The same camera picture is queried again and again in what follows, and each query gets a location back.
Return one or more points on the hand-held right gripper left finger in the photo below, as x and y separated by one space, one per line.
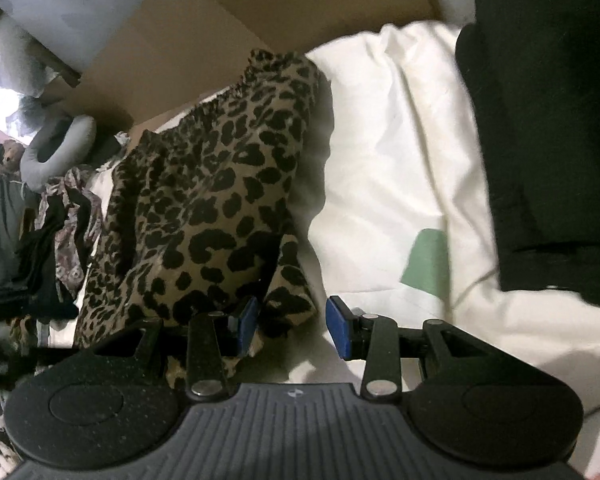
247 322

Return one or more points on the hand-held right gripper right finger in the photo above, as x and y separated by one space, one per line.
339 327

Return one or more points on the leopard print garment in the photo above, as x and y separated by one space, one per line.
205 185

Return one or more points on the black folded clothes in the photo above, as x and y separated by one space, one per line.
555 135

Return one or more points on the bear printed blanket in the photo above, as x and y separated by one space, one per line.
380 160

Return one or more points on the black garment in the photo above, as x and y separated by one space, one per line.
35 260

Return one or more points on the grey neck pillow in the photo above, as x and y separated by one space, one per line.
45 160

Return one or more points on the brown teddy bear toy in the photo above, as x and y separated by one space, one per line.
12 152

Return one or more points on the brown cardboard sheet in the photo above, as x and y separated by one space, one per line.
205 25

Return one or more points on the white pillow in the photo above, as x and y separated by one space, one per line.
10 60

